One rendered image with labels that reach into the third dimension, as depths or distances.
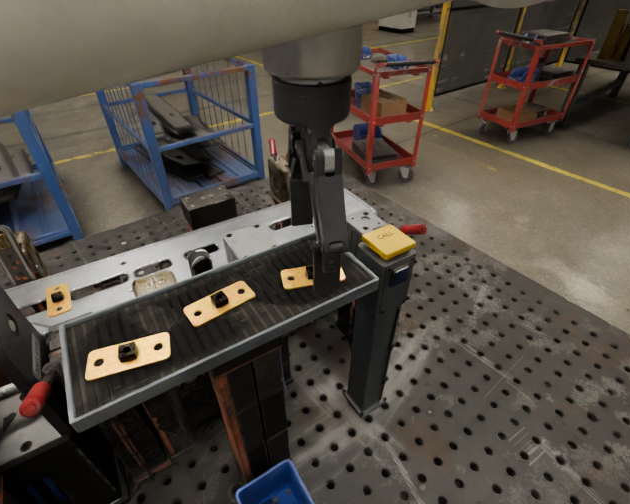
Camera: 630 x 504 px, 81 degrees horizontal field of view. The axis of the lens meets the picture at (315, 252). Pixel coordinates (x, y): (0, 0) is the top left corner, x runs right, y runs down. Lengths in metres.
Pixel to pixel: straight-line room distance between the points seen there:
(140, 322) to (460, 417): 0.71
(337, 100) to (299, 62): 0.05
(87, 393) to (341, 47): 0.40
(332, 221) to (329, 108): 0.10
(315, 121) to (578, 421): 0.90
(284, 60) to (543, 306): 1.09
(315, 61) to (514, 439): 0.85
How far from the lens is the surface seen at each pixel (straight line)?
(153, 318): 0.49
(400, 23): 10.84
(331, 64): 0.34
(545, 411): 1.04
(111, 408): 0.43
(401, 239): 0.58
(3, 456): 0.72
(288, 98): 0.36
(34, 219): 3.03
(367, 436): 0.89
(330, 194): 0.34
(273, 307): 0.47
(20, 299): 0.89
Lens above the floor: 1.50
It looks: 39 degrees down
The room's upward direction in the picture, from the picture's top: straight up
